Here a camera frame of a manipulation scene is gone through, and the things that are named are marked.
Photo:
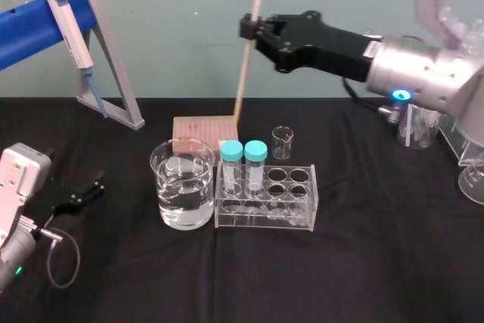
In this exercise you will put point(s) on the blue and grey pipette stand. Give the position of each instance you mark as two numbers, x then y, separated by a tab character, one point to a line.
26	31

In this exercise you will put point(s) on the clear holder with glass tubes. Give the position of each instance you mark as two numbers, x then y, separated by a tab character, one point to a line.
417	130

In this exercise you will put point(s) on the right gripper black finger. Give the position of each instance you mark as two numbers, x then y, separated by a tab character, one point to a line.
250	22
250	34

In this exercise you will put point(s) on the clear acrylic stand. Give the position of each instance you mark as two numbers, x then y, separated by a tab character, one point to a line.
453	137

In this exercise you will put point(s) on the teal capped test tube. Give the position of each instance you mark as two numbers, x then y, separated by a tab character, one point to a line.
231	153
255	153

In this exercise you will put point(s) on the white and blue pipette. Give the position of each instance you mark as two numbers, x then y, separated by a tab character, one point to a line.
72	39

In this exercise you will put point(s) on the pink pipette tip box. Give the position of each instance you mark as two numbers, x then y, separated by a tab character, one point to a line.
200	128

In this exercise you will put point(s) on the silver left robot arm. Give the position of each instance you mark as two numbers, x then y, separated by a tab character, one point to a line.
19	190

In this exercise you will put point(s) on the large glass beaker with water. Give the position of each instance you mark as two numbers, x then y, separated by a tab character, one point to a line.
183	194

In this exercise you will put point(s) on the black table cloth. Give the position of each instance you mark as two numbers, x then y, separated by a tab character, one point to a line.
264	281

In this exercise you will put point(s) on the clear acrylic test tube rack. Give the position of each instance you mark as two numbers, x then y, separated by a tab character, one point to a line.
264	209

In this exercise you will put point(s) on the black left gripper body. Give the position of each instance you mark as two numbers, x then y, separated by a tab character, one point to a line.
54	196

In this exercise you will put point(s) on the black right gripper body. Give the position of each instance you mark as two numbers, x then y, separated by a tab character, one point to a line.
325	47

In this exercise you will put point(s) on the small empty glass beaker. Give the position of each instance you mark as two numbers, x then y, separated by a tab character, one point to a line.
283	145

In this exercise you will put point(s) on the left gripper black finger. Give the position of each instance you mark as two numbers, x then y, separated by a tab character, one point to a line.
81	204
90	183

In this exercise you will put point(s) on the clear glass flask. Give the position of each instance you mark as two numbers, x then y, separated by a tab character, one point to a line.
472	183

